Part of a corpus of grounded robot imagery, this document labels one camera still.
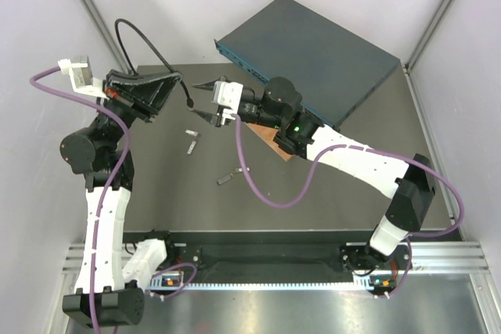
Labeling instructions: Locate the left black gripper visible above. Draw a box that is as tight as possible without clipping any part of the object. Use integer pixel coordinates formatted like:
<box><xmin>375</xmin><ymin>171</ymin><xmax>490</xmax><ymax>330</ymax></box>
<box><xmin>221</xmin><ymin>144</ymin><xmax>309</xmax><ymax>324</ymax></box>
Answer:
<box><xmin>91</xmin><ymin>69</ymin><xmax>182</xmax><ymax>153</ymax></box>

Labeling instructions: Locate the silver sfp module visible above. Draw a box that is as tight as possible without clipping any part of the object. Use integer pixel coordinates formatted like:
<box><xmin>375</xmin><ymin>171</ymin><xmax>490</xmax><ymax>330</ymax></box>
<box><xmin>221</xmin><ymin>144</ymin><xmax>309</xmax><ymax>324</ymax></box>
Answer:
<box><xmin>233</xmin><ymin>167</ymin><xmax>250</xmax><ymax>174</ymax></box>
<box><xmin>187</xmin><ymin>140</ymin><xmax>197</xmax><ymax>155</ymax></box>
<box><xmin>185</xmin><ymin>129</ymin><xmax>200</xmax><ymax>138</ymax></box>
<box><xmin>217</xmin><ymin>173</ymin><xmax>234</xmax><ymax>185</ymax></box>

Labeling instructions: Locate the black ethernet cable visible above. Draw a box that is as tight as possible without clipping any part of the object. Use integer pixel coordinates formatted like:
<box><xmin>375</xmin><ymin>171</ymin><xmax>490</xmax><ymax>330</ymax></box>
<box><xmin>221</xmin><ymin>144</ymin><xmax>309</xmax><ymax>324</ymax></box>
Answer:
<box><xmin>114</xmin><ymin>17</ymin><xmax>196</xmax><ymax>111</ymax></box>

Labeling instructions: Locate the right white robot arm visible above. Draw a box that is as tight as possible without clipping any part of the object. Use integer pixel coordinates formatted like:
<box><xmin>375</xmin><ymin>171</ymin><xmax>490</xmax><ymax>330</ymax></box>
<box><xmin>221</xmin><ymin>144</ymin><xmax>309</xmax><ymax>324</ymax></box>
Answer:
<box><xmin>197</xmin><ymin>77</ymin><xmax>436</xmax><ymax>269</ymax></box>

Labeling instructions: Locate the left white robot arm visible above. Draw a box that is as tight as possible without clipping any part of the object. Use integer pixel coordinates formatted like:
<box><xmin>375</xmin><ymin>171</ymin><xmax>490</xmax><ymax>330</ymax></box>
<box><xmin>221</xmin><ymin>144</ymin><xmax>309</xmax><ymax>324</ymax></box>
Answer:
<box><xmin>59</xmin><ymin>68</ymin><xmax>182</xmax><ymax>332</ymax></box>

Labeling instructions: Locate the wooden board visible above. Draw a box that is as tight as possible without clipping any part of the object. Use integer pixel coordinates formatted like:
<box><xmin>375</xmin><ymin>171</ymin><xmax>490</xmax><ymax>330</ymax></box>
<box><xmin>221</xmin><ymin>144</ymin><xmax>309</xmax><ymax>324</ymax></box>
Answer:
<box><xmin>246</xmin><ymin>121</ymin><xmax>294</xmax><ymax>162</ymax></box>

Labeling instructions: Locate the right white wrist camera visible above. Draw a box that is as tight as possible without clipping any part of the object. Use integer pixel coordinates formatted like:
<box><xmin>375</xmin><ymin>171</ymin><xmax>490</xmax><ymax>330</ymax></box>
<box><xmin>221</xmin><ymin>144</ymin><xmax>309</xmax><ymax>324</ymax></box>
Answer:
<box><xmin>211</xmin><ymin>80</ymin><xmax>243</xmax><ymax>127</ymax></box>

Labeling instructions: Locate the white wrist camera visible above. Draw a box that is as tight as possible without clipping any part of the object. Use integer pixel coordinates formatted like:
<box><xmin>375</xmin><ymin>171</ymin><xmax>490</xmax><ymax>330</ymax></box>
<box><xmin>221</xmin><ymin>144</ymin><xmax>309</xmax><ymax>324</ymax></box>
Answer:
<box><xmin>211</xmin><ymin>80</ymin><xmax>243</xmax><ymax>127</ymax></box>
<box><xmin>58</xmin><ymin>56</ymin><xmax>106</xmax><ymax>98</ymax></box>

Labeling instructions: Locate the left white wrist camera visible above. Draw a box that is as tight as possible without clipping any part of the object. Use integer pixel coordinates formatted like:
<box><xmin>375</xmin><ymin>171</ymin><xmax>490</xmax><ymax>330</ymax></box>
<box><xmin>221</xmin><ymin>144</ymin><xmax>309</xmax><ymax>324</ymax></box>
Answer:
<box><xmin>58</xmin><ymin>56</ymin><xmax>106</xmax><ymax>98</ymax></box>

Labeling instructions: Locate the blue network switch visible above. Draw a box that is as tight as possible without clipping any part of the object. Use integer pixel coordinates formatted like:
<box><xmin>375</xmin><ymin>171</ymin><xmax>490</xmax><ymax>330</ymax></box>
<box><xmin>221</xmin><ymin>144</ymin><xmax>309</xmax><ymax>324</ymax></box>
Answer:
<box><xmin>215</xmin><ymin>0</ymin><xmax>400</xmax><ymax>128</ymax></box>

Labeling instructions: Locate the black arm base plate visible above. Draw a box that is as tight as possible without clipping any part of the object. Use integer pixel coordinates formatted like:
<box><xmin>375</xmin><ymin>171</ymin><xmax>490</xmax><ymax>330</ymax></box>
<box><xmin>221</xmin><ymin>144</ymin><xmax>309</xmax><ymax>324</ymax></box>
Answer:
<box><xmin>123</xmin><ymin>230</ymin><xmax>409</xmax><ymax>283</ymax></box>

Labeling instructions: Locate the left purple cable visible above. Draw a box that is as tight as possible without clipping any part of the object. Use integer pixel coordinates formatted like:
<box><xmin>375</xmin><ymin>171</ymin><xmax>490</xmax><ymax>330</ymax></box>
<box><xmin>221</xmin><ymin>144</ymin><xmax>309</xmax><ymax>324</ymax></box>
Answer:
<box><xmin>29</xmin><ymin>67</ymin><xmax>198</xmax><ymax>329</ymax></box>

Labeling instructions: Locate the purple cable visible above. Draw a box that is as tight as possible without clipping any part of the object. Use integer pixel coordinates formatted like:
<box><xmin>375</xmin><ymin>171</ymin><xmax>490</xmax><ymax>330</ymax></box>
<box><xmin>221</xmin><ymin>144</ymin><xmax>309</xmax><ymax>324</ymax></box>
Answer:
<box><xmin>29</xmin><ymin>67</ymin><xmax>198</xmax><ymax>329</ymax></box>
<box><xmin>232</xmin><ymin>113</ymin><xmax>464</xmax><ymax>299</ymax></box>

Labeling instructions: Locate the slotted cable duct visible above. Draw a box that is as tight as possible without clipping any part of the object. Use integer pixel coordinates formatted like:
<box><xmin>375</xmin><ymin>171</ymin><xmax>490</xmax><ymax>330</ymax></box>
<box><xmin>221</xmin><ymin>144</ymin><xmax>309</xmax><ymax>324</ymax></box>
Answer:
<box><xmin>148</xmin><ymin>272</ymin><xmax>393</xmax><ymax>292</ymax></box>

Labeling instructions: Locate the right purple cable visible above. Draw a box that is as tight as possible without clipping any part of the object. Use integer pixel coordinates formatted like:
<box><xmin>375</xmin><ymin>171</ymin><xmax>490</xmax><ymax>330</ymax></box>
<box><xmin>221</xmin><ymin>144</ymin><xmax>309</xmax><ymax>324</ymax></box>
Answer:
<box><xmin>232</xmin><ymin>113</ymin><xmax>464</xmax><ymax>299</ymax></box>

